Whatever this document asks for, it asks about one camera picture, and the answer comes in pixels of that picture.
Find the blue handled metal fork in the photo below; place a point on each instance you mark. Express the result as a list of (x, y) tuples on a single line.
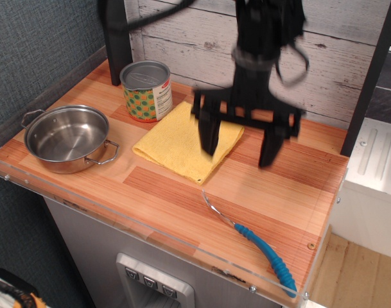
[(280, 269)]

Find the clear acrylic table edge guard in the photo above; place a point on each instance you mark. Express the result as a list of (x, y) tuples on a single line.
[(287, 205)]

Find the black orange object bottom left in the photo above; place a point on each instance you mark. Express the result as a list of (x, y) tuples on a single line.
[(16, 292)]

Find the dark vertical post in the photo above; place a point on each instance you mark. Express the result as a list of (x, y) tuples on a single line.
[(371, 79), (119, 52)]

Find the green orange dotted tin can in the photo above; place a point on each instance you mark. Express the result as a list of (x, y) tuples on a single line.
[(147, 90)]

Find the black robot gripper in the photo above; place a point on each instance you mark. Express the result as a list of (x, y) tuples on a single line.
[(248, 102)]

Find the grey toy fridge dispenser panel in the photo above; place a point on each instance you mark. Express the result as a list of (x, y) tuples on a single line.
[(146, 286)]

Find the white toy sink drainboard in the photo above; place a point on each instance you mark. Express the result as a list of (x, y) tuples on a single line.
[(362, 211)]

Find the dark left vertical post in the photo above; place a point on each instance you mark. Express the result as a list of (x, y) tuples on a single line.
[(119, 52)]

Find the yellow folded cloth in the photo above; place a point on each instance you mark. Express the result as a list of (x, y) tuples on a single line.
[(174, 143)]

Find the dark right vertical post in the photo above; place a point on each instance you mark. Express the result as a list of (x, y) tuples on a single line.
[(371, 79)]

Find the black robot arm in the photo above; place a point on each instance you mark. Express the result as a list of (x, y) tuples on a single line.
[(264, 27)]

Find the stainless steel pot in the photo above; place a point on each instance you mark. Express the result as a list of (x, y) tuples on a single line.
[(69, 139)]

